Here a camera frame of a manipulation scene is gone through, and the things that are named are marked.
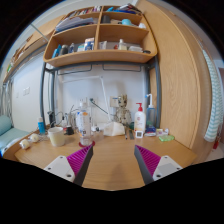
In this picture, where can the blue tube with white cap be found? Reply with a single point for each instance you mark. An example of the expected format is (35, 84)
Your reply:
(41, 126)

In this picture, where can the black electric shaver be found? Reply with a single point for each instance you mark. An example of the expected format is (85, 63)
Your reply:
(51, 118)

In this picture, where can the wooden shelf unit with items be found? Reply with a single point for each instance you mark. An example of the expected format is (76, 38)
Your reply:
(100, 56)

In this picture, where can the wooden tree creature figurine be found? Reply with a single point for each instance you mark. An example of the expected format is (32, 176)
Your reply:
(124, 113)

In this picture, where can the cream ceramic cup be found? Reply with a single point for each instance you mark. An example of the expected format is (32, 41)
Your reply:
(56, 137)

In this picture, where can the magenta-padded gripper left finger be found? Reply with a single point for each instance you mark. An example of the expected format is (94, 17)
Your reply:
(78, 161)

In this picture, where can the white pump bottle red top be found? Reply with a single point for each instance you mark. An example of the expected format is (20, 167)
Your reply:
(140, 120)

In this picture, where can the green flat packet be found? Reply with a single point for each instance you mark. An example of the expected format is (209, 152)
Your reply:
(166, 138)

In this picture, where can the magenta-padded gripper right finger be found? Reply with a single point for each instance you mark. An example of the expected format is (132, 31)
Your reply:
(150, 161)

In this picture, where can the clear plastic water bottle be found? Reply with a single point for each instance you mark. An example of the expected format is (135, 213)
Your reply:
(84, 125)

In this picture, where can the white crumpled paper bag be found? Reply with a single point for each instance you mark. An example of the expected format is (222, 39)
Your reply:
(114, 129)

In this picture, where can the green striped white towel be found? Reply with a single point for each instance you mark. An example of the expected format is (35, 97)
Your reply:
(215, 113)

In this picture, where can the light wooden wardrobe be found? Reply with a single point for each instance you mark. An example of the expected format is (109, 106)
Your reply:
(180, 83)

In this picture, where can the flat round red coaster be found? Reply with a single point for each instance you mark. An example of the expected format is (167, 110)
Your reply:
(92, 143)

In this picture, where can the grey metal desk frame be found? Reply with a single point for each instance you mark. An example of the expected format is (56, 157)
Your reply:
(158, 96)

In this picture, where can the small black bottle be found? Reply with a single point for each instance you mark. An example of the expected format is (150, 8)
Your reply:
(70, 131)

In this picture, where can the bed with teal bedding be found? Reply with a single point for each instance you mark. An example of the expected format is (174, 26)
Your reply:
(8, 133)

